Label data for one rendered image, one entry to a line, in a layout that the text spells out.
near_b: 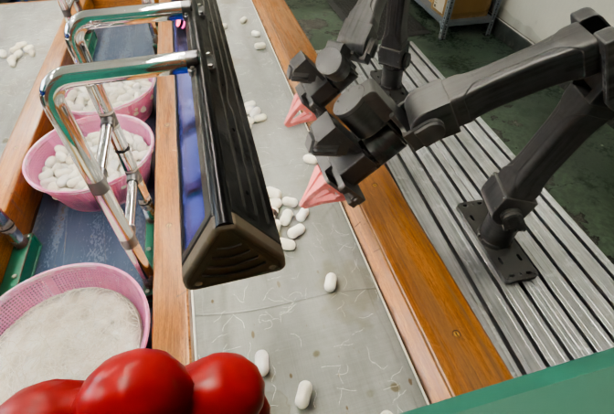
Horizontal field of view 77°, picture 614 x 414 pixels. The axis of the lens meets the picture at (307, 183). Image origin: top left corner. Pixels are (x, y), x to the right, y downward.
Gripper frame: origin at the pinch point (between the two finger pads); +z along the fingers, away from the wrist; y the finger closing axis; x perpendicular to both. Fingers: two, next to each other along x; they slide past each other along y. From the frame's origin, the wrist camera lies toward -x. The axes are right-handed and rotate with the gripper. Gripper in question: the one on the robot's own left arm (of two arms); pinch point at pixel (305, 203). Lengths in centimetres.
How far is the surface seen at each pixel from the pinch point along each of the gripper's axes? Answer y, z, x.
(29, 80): -73, 52, -35
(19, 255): -10, 46, -26
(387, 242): 8.2, -6.5, 12.0
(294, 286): 10.9, 8.4, 2.6
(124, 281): 3.8, 27.9, -15.9
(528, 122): -99, -68, 164
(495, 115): -110, -57, 155
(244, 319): 14.4, 15.2, -3.1
